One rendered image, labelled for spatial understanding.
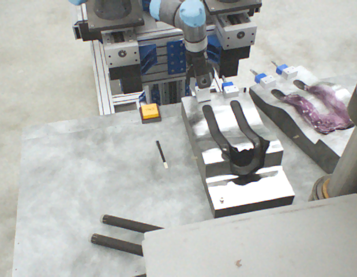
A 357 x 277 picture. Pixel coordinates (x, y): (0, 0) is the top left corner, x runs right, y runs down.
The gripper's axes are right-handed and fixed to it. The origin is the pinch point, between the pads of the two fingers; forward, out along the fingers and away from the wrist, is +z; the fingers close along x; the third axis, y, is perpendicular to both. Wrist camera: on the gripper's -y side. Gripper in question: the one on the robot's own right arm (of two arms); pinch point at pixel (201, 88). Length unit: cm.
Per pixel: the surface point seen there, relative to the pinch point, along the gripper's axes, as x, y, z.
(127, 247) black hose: 36, -54, -4
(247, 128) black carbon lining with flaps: -11.5, -19.4, 4.8
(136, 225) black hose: 33, -48, -3
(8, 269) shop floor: 112, -19, 77
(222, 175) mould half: 2.2, -36.5, 1.7
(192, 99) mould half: 4.2, -0.3, 4.4
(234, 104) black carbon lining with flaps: -10.7, -6.4, 6.0
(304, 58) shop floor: -98, 105, 125
